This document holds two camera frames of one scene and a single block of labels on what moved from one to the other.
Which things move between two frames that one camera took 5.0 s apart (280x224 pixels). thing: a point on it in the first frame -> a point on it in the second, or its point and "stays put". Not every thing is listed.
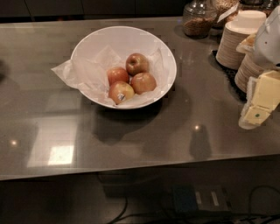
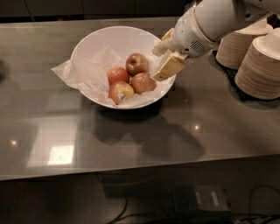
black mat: (230, 74) stays put
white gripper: (269, 44) -> (189, 34)
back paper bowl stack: (246, 23) stays put
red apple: (143, 83) stays put
